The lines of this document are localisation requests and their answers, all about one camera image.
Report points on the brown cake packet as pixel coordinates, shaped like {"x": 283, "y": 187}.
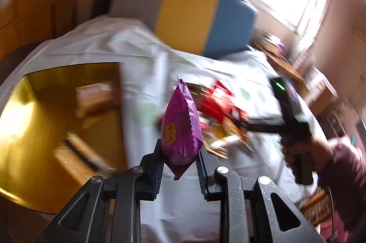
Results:
{"x": 93, "y": 98}

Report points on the wooden side table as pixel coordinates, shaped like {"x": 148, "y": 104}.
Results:
{"x": 288, "y": 65}

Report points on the pile of snack packets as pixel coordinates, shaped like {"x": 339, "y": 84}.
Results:
{"x": 220, "y": 105}

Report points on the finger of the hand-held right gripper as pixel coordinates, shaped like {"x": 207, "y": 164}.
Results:
{"x": 263, "y": 128}

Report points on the purple snack packet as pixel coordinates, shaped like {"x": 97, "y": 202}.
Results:
{"x": 180, "y": 128}

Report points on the white patterned tablecloth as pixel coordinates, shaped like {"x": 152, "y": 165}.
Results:
{"x": 137, "y": 43}

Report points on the grey yellow blue cushioned backrest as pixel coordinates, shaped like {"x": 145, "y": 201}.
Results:
{"x": 185, "y": 11}

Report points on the cracker packet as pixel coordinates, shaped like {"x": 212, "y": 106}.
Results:
{"x": 83, "y": 154}

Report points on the person's right hand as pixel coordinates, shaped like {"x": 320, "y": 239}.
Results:
{"x": 317, "y": 151}

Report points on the gold tin box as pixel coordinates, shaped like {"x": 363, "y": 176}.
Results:
{"x": 37, "y": 105}

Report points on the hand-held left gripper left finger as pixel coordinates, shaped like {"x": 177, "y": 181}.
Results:
{"x": 156, "y": 174}

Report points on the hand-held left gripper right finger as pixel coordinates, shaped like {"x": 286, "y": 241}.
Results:
{"x": 202, "y": 174}

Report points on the wooden wardrobe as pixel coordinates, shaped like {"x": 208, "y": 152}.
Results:
{"x": 34, "y": 3}

